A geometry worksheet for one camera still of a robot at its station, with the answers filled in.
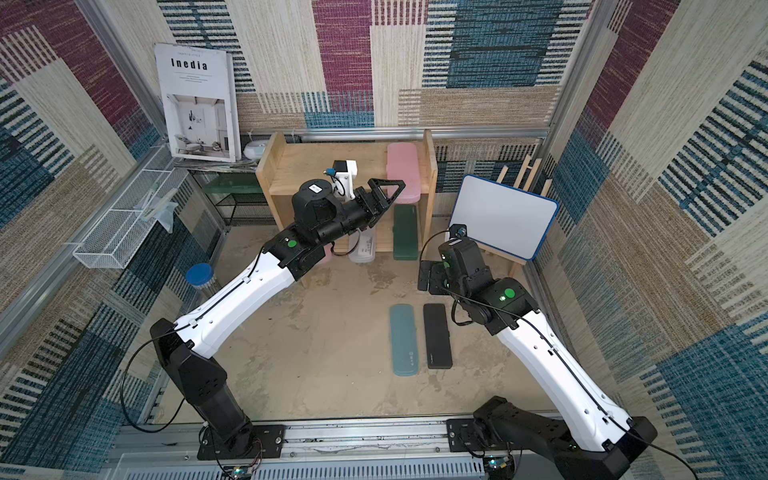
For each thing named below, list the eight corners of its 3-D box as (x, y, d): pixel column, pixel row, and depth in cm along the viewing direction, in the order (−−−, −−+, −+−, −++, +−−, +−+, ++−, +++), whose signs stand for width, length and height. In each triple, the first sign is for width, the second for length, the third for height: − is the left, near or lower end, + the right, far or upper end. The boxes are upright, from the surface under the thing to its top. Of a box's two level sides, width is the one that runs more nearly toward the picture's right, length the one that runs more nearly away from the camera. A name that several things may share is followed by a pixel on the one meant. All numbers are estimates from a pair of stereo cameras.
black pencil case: (427, 368, 87) (428, 365, 85) (422, 307, 99) (423, 303, 97) (452, 368, 87) (453, 365, 84) (444, 307, 99) (445, 303, 97)
